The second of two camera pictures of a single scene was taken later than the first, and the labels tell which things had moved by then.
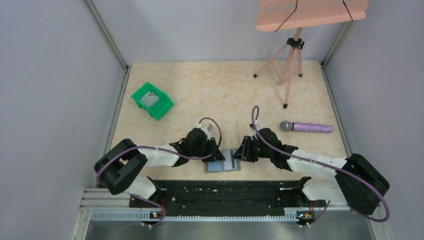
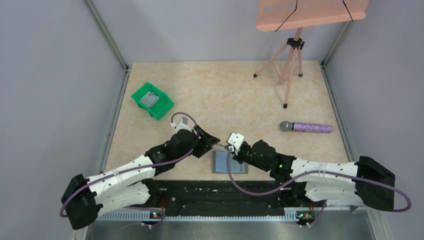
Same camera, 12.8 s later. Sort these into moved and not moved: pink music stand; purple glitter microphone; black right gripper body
Moved: black right gripper body
Not moved: purple glitter microphone; pink music stand
